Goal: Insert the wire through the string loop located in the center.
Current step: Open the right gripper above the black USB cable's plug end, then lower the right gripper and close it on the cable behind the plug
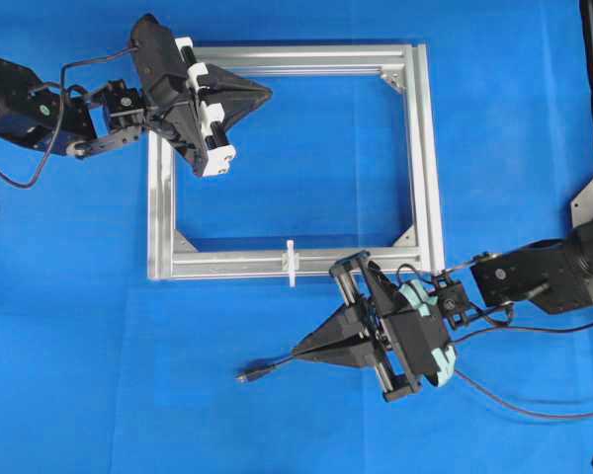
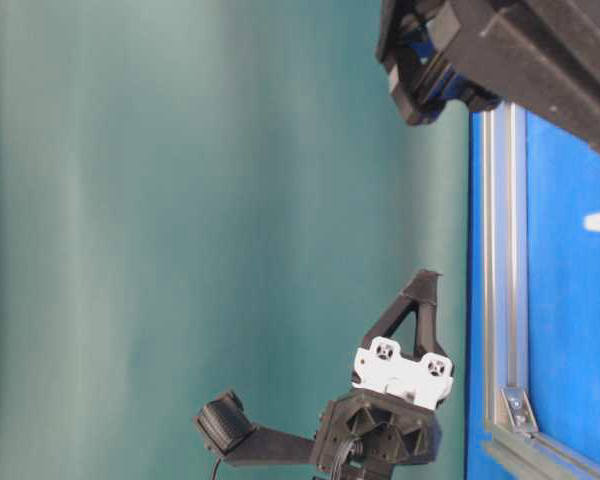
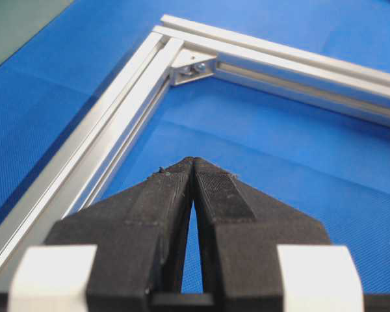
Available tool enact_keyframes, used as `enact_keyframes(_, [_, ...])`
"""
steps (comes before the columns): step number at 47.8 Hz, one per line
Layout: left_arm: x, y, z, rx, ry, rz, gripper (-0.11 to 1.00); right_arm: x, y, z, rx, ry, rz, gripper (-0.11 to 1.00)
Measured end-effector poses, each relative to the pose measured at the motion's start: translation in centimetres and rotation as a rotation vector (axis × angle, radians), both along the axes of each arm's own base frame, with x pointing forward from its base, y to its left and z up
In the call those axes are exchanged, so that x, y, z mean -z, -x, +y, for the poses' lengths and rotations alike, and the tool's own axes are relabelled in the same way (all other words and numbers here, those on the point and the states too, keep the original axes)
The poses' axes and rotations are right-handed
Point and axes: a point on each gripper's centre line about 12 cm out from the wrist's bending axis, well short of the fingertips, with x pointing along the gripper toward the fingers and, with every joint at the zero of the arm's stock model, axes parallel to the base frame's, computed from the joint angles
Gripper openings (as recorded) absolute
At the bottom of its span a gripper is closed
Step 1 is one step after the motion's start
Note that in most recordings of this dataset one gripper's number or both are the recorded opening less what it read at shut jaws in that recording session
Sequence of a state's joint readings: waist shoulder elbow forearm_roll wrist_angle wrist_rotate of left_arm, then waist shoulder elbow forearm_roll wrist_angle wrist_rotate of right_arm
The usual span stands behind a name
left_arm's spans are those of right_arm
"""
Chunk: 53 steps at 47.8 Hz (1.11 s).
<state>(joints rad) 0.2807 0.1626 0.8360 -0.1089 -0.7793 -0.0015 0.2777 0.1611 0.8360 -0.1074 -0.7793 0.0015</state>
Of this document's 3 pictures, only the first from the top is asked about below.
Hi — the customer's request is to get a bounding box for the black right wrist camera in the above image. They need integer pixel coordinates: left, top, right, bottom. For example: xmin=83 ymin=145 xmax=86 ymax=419
xmin=363 ymin=266 xmax=451 ymax=384

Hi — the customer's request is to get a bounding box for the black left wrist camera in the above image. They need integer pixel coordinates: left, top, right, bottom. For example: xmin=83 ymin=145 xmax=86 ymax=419
xmin=129 ymin=14 xmax=188 ymax=114

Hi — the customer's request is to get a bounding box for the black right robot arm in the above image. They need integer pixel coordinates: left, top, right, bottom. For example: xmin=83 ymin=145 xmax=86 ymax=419
xmin=291 ymin=219 xmax=593 ymax=401

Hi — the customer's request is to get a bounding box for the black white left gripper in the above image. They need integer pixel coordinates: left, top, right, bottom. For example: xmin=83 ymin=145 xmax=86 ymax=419
xmin=149 ymin=37 xmax=272 ymax=177

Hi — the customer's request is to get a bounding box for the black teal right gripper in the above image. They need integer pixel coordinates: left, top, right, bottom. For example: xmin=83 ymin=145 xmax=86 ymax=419
xmin=291 ymin=250 xmax=459 ymax=402

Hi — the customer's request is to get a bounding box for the black USB cable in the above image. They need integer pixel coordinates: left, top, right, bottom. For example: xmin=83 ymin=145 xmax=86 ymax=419
xmin=234 ymin=355 xmax=297 ymax=384

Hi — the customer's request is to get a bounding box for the white zip tie loop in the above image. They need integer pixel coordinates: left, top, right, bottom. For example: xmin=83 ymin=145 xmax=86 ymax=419
xmin=282 ymin=239 xmax=299 ymax=287

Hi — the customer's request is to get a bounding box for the silver aluminium extrusion frame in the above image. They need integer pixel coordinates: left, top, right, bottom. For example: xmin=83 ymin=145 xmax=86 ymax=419
xmin=145 ymin=42 xmax=447 ymax=282

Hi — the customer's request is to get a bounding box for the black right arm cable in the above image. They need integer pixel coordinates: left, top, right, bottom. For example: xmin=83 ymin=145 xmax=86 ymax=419
xmin=397 ymin=264 xmax=593 ymax=421

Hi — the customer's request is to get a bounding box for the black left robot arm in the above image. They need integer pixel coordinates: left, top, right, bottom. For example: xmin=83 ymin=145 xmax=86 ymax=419
xmin=0 ymin=39 xmax=272 ymax=177

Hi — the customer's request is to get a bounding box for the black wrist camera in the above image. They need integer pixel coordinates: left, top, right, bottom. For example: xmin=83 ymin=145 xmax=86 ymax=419
xmin=363 ymin=266 xmax=451 ymax=384
xmin=129 ymin=14 xmax=188 ymax=114

